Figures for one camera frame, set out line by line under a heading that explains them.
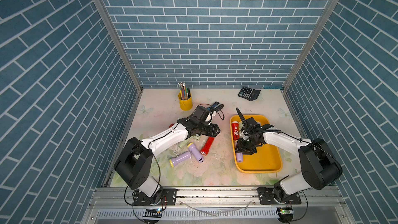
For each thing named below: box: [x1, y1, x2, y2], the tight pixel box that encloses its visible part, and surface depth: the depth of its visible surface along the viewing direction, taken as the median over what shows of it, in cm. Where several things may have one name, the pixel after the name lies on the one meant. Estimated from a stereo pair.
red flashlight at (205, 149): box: [200, 136, 215, 156], surface depth 90 cm
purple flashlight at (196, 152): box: [187, 142, 205, 163], surface depth 88 cm
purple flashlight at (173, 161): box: [168, 151, 192, 168], surface depth 85 cm
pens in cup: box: [178, 81, 192, 101], surface depth 104 cm
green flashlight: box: [178, 135, 200, 149], surface depth 90 cm
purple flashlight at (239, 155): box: [236, 151, 244, 163], surface depth 84 cm
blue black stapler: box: [211, 101, 224, 112], surface depth 110 cm
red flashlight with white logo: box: [231, 121, 240, 141], surface depth 96 cm
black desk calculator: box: [237, 86, 262, 102], surface depth 118 cm
